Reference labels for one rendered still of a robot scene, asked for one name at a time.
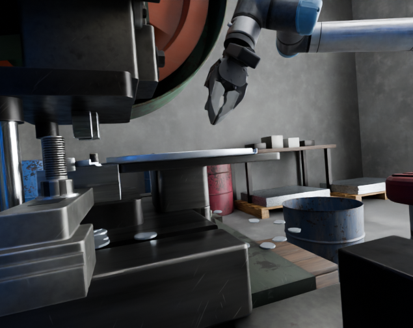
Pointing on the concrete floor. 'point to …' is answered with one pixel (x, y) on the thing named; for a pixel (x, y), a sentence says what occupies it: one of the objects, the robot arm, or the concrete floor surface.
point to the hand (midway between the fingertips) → (216, 118)
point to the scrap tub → (324, 224)
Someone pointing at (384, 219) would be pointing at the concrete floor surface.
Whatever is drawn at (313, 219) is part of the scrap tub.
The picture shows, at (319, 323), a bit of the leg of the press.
